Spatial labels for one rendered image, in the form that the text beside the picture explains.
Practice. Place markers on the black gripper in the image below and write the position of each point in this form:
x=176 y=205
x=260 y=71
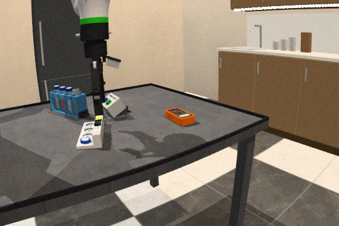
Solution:
x=95 y=50

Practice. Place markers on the white button panel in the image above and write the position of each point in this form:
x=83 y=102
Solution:
x=114 y=107

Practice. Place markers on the black table edge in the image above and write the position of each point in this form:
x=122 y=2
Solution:
x=105 y=180

